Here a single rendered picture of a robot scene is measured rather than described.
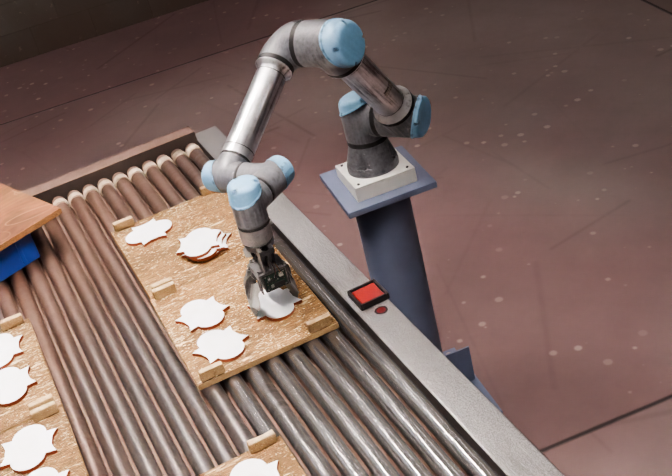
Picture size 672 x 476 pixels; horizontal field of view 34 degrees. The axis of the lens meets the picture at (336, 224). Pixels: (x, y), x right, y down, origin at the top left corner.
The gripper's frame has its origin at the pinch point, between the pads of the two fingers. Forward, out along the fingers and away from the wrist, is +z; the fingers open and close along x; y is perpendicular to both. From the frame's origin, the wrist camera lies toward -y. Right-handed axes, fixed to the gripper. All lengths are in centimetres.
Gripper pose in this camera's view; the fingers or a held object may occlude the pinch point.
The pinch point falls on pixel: (274, 302)
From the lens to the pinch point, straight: 261.1
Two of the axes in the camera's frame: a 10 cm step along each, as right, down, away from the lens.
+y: 4.1, 4.3, -8.1
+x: 8.9, -3.8, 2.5
